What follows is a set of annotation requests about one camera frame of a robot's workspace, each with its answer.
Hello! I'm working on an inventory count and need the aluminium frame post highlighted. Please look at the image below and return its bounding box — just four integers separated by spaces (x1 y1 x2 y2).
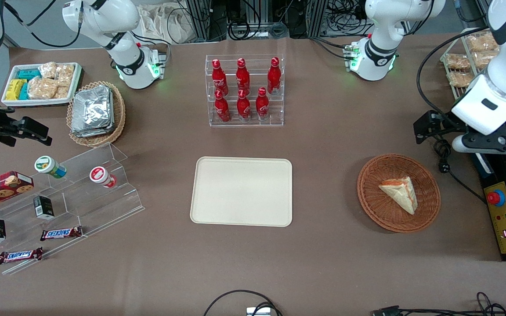
309 0 329 38
184 0 213 43

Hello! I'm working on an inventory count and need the black cable with connector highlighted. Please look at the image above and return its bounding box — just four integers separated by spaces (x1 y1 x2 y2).
371 291 506 316

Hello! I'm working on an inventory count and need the black coiled cable bundle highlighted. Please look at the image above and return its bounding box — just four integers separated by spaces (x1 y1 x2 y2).
226 17 289 41

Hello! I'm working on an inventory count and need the red lid yogurt cup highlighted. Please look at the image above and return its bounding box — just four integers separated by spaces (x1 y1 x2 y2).
89 166 118 189

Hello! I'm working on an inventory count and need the clear acrylic bottle rack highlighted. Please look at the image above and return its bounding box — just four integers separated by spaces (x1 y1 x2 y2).
205 54 285 128

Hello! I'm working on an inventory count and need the triangular sandwich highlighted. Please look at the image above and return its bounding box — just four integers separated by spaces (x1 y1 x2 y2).
378 176 419 215

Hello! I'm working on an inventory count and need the black appliance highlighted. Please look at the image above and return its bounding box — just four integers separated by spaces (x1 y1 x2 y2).
470 151 506 262

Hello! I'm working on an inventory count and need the silver foil pack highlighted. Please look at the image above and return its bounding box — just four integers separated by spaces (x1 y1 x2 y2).
70 88 116 138
72 85 112 131

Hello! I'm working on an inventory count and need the black looped table cable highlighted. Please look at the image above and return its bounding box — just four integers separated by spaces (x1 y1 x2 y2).
203 289 282 316

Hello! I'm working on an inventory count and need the yellow emergency stop panel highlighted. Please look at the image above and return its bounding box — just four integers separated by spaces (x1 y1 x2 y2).
483 181 506 255

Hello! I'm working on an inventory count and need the white rectangular snack tray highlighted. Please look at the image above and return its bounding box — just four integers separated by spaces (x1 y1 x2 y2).
1 62 82 108

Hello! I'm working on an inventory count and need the clear bagged pastry pack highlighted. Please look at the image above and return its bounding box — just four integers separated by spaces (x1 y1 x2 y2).
445 53 471 70
447 71 476 88
473 50 500 69
466 32 499 54

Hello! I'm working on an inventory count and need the black power cable with plug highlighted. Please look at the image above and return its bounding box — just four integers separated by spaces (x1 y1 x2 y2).
431 137 488 205

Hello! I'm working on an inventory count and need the yellow snack pack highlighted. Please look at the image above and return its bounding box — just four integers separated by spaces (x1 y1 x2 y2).
5 79 28 101

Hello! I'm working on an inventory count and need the Snickers chocolate bar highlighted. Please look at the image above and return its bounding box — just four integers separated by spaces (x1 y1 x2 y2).
0 247 44 265
40 226 83 241

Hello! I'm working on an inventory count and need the beige cloth bag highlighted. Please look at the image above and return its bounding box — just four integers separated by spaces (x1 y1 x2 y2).
138 4 197 45

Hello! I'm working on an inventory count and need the oval light wicker basket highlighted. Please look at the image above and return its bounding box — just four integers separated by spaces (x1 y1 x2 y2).
66 81 127 148

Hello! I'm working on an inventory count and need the round brown wicker basket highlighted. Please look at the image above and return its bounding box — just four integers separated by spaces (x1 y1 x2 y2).
357 153 441 233

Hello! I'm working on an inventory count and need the beige plastic tray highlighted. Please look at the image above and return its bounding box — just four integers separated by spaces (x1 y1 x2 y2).
190 156 293 228

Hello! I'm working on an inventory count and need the red cola bottle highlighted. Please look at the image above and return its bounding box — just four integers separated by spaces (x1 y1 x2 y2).
211 59 229 95
236 58 251 93
236 89 252 122
214 90 231 123
267 57 282 95
255 87 270 121

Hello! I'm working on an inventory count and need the clear acrylic step stand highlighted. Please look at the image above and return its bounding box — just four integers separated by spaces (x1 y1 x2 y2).
0 142 145 276

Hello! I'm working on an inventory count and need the green lid yogurt cup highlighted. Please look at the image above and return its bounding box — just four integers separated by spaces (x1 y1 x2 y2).
34 155 67 179

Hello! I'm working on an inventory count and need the white wire rack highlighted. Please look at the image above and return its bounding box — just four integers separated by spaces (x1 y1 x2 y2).
439 27 499 101

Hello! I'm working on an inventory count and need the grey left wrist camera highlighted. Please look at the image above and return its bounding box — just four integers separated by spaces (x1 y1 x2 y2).
452 134 506 154

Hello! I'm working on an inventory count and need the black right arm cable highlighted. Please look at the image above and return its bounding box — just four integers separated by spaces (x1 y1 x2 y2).
4 0 83 49

